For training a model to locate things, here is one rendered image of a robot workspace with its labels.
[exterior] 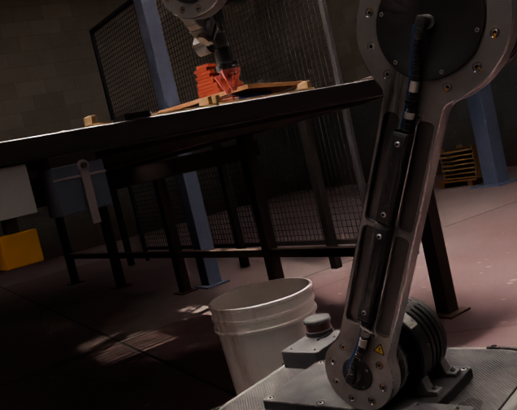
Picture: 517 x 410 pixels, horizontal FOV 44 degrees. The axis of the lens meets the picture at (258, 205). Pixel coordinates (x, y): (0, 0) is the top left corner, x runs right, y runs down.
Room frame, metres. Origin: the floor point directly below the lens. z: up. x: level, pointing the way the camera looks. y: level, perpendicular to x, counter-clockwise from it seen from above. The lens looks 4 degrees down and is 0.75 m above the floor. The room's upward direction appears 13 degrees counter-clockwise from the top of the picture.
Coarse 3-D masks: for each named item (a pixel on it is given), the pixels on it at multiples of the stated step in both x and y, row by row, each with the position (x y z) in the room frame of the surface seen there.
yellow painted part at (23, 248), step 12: (12, 228) 1.53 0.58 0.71; (0, 240) 1.48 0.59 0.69; (12, 240) 1.49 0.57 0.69; (24, 240) 1.51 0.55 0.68; (36, 240) 1.53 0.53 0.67; (0, 252) 1.49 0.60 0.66; (12, 252) 1.49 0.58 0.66; (24, 252) 1.51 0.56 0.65; (36, 252) 1.52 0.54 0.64; (0, 264) 1.51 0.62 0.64; (12, 264) 1.49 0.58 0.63; (24, 264) 1.50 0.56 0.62
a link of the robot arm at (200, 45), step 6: (216, 24) 2.24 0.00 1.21; (216, 30) 2.23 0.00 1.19; (198, 36) 2.19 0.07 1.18; (204, 36) 2.18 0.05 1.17; (198, 42) 2.26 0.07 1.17; (204, 42) 2.20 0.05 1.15; (210, 42) 2.21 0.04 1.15; (198, 48) 2.29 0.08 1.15; (204, 48) 2.27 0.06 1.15; (198, 54) 2.30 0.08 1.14; (204, 54) 2.30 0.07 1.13
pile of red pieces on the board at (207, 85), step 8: (208, 64) 3.06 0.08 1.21; (216, 64) 3.11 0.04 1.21; (200, 72) 3.08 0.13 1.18; (208, 72) 3.05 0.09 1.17; (216, 72) 3.09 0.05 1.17; (200, 80) 3.08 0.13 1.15; (208, 80) 3.05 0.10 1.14; (224, 80) 3.12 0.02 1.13; (232, 80) 3.17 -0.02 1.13; (200, 88) 3.08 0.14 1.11; (208, 88) 3.06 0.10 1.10; (216, 88) 3.03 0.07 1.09; (200, 96) 3.09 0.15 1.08
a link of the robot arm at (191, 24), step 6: (180, 18) 2.15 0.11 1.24; (210, 18) 2.20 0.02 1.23; (186, 24) 2.16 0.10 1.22; (192, 24) 2.15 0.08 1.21; (198, 24) 2.15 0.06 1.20; (204, 24) 2.19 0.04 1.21; (210, 24) 2.19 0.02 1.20; (192, 30) 2.18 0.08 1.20; (198, 30) 2.17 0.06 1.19; (204, 30) 2.16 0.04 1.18; (210, 30) 2.19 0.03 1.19; (210, 36) 2.19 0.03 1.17
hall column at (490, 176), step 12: (480, 96) 5.72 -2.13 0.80; (492, 96) 5.79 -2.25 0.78; (480, 108) 5.74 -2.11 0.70; (492, 108) 5.78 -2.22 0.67; (480, 120) 5.76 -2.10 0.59; (492, 120) 5.76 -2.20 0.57; (480, 132) 5.78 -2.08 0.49; (492, 132) 5.75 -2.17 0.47; (480, 144) 5.81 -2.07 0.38; (492, 144) 5.73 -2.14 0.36; (480, 156) 5.83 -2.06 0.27; (492, 156) 5.72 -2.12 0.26; (504, 156) 5.79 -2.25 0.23; (492, 168) 5.74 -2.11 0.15; (504, 168) 5.78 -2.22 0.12; (492, 180) 5.77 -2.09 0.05; (504, 180) 5.76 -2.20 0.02; (516, 180) 5.71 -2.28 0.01
